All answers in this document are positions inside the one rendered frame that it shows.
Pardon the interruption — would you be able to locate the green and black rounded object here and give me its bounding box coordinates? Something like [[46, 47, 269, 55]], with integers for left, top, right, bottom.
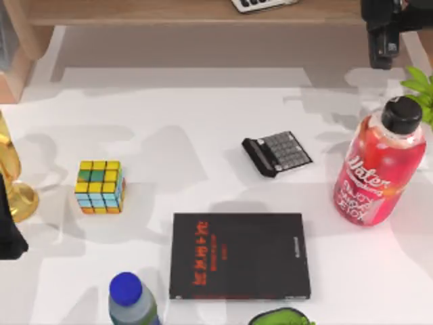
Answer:
[[247, 307, 317, 325]]

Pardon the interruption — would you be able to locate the black angular device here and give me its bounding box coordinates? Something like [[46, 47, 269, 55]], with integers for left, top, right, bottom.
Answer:
[[359, 0, 433, 70]]

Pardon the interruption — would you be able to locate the red bottle with black cap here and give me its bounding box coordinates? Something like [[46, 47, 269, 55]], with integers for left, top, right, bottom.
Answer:
[[332, 95, 428, 228]]

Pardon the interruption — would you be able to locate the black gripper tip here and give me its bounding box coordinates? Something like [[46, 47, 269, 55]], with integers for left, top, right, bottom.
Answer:
[[0, 172, 30, 262]]

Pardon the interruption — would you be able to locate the gold trophy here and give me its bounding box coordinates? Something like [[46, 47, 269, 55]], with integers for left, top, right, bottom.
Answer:
[[0, 110, 40, 225]]

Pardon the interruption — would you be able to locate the black book with red print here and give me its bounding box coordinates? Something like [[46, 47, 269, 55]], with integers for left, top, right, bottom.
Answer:
[[168, 212, 312, 301]]

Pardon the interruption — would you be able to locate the white calculator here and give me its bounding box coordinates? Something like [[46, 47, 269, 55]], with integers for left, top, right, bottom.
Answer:
[[231, 0, 300, 15]]

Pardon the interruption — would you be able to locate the wooden shelf unit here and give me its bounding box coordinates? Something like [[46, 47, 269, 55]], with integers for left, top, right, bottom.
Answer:
[[0, 0, 433, 104]]

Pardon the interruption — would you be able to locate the black calculator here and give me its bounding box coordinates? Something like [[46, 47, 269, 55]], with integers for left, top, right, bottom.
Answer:
[[241, 130, 314, 179]]

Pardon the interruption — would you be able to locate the multicoloured puzzle cube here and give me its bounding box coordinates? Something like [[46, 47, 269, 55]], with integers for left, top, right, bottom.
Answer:
[[74, 159, 127, 215]]

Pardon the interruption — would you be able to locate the green leafy plant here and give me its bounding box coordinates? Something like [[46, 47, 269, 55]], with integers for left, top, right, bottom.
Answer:
[[400, 65, 433, 131]]

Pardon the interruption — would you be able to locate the grey bottle with blue cap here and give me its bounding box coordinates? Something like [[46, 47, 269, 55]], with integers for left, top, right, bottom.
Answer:
[[108, 271, 164, 325]]

